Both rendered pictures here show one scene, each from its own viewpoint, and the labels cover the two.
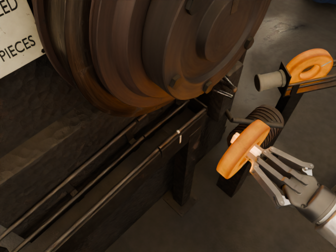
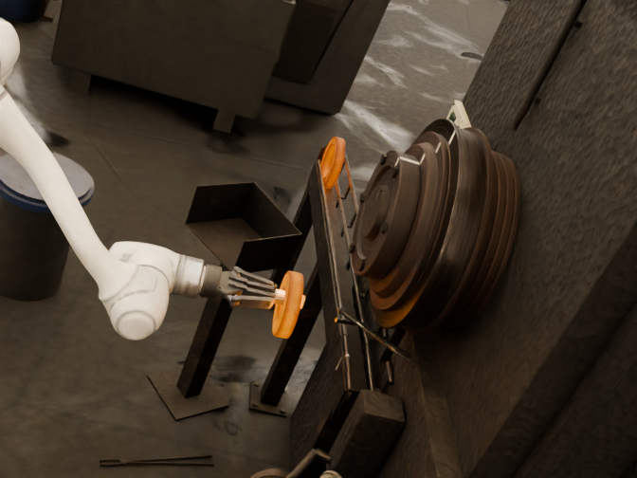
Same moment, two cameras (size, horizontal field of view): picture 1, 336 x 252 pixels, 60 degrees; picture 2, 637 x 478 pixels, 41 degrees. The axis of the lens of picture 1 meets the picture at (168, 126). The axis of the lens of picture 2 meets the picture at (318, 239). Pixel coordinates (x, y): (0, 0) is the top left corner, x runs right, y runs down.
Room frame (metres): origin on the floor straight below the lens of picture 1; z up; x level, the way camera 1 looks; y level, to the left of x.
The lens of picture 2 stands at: (1.16, -1.55, 1.99)
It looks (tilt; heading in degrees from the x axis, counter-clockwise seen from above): 31 degrees down; 121
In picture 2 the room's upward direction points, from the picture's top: 23 degrees clockwise
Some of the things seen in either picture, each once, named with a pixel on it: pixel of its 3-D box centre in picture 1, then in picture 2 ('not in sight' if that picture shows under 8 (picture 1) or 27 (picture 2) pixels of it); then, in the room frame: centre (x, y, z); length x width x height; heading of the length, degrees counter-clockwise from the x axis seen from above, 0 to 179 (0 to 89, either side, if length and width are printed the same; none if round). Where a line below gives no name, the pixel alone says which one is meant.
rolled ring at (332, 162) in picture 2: not in sight; (332, 162); (-0.29, 0.76, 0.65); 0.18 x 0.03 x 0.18; 138
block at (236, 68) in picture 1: (217, 87); (365, 441); (0.65, -0.17, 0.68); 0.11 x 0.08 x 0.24; 45
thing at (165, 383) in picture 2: not in sight; (214, 304); (-0.10, 0.15, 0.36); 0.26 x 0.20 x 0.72; 170
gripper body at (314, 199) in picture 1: (306, 195); (221, 284); (0.22, -0.29, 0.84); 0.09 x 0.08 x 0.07; 45
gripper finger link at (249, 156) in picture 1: (249, 160); not in sight; (0.30, -0.18, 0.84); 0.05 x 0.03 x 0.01; 45
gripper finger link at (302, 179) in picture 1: (282, 169); (250, 294); (0.28, -0.25, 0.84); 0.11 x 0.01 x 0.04; 44
